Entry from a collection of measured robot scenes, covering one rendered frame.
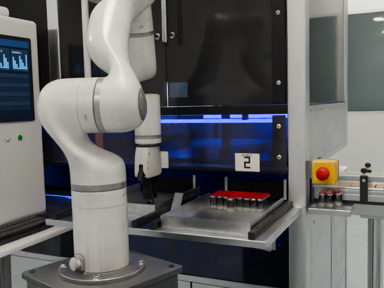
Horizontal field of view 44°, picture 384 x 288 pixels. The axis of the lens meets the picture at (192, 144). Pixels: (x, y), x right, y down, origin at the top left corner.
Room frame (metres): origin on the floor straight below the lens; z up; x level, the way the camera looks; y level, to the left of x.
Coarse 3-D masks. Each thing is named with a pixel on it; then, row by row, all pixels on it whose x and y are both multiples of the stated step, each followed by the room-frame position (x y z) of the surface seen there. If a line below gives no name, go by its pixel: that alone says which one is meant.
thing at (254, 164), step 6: (240, 156) 1.60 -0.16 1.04; (246, 156) 1.59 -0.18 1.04; (252, 156) 1.58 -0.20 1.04; (258, 156) 1.57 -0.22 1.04; (240, 162) 1.60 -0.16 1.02; (252, 162) 1.58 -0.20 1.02; (258, 162) 1.57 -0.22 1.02; (240, 168) 1.60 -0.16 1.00; (252, 168) 1.58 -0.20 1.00; (258, 168) 1.57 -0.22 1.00
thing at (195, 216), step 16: (176, 208) 1.39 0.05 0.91; (192, 208) 1.49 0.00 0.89; (208, 208) 1.53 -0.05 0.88; (272, 208) 1.39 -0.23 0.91; (176, 224) 1.29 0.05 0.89; (192, 224) 1.27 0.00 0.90; (208, 224) 1.25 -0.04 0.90; (224, 224) 1.23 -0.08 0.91; (240, 224) 1.21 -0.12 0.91; (256, 224) 1.25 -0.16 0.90
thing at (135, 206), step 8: (136, 184) 1.83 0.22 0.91; (128, 192) 1.78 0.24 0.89; (136, 192) 1.83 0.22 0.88; (192, 192) 1.69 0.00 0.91; (200, 192) 1.75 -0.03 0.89; (128, 200) 1.69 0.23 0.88; (136, 200) 1.69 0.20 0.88; (144, 200) 1.68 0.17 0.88; (160, 200) 1.68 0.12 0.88; (168, 200) 1.52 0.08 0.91; (128, 208) 1.49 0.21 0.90; (136, 208) 1.47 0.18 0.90; (144, 208) 1.46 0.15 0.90; (152, 208) 1.45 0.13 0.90; (160, 208) 1.48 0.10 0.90
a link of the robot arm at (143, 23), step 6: (90, 0) 1.28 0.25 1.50; (96, 0) 1.28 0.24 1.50; (150, 6) 1.42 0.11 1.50; (144, 12) 1.40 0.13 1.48; (150, 12) 1.42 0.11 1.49; (138, 18) 1.40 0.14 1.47; (144, 18) 1.40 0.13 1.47; (150, 18) 1.42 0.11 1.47; (132, 24) 1.40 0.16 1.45; (138, 24) 1.40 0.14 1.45; (144, 24) 1.41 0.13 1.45; (150, 24) 1.42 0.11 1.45; (132, 30) 1.41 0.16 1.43; (138, 30) 1.41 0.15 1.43; (144, 30) 1.41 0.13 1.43; (150, 30) 1.43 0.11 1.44
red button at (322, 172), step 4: (320, 168) 1.46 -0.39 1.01; (324, 168) 1.46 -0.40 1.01; (316, 172) 1.47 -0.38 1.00; (320, 172) 1.46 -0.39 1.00; (324, 172) 1.45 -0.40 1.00; (328, 172) 1.45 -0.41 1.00; (316, 176) 1.47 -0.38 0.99; (320, 176) 1.46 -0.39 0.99; (324, 176) 1.45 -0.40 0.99; (328, 176) 1.45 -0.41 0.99; (324, 180) 1.46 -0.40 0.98
